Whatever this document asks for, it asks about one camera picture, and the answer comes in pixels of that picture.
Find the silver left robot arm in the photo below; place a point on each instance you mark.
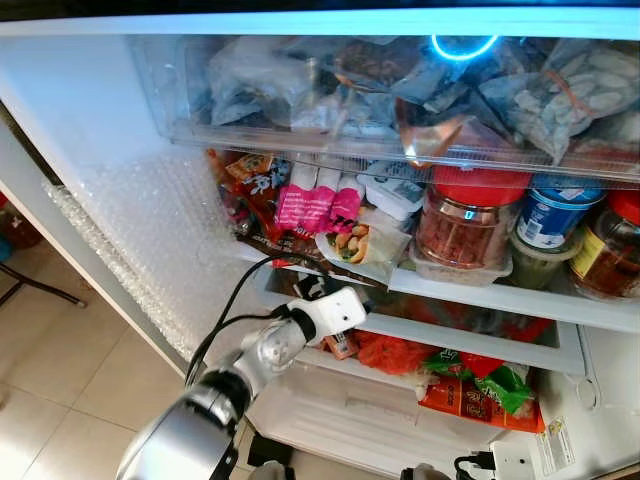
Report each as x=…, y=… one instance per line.
x=180, y=440

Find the clear plastic fridge drawer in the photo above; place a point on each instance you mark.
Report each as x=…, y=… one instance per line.
x=170, y=100

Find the white fridge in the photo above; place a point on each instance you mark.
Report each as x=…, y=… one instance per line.
x=80, y=120

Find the white fridge sticker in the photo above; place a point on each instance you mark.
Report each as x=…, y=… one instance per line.
x=556, y=445

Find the clear bag of nuts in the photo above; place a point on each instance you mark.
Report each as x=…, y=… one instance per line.
x=360, y=248

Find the small orange carton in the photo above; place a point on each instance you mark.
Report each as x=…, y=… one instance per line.
x=342, y=346

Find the pink and white packet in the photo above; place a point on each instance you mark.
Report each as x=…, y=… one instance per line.
x=346, y=208
x=291, y=205
x=318, y=208

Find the red mesh bag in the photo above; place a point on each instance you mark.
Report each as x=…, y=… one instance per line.
x=395, y=352

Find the red orange printed package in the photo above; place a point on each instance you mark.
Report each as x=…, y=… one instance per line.
x=255, y=185

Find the white and blue packet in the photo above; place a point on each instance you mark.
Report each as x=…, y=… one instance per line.
x=395, y=192

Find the clear plastic tray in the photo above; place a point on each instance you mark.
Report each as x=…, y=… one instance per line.
x=460, y=275

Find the red-lid jar of red bits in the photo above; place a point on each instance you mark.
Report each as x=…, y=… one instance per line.
x=470, y=225

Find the clear bubble wrap sheet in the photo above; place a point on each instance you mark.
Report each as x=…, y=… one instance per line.
x=150, y=225

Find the orange red flat packet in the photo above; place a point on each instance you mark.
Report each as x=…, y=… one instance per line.
x=465, y=402

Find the copper coloured food bag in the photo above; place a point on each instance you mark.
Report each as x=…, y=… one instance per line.
x=432, y=135

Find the grey frozen food bag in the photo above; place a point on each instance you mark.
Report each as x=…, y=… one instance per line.
x=255, y=85

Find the green and red snack packet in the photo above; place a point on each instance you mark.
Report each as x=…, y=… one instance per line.
x=505, y=385

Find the green plastic container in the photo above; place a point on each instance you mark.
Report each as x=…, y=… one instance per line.
x=540, y=268

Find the dark frozen food bag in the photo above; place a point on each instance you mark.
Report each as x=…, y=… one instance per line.
x=380, y=65

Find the blue and white can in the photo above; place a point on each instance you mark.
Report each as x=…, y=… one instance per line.
x=555, y=215

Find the black metal furniture leg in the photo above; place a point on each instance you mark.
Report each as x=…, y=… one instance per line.
x=45, y=290

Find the red-lid jar with yellow label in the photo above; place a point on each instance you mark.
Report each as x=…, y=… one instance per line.
x=610, y=255

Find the dark red container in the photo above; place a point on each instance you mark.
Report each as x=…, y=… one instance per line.
x=18, y=225

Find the clear bag of dumplings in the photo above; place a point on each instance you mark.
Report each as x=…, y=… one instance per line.
x=570, y=95

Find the white fridge shelf rail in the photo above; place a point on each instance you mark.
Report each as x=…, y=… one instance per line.
x=520, y=300

